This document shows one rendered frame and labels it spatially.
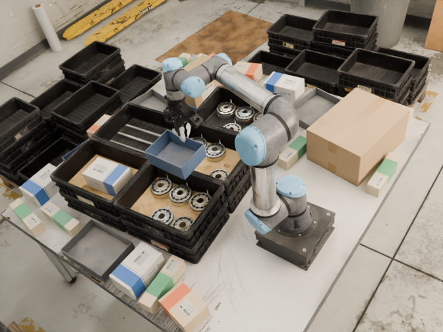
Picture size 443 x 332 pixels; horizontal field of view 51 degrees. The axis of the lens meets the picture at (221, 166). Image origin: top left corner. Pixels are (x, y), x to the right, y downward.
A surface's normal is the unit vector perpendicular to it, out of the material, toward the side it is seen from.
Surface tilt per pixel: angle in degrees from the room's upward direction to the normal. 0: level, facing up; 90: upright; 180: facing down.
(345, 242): 0
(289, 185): 6
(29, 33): 90
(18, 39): 90
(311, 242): 2
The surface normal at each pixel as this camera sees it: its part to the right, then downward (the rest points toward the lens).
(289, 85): -0.14, -0.69
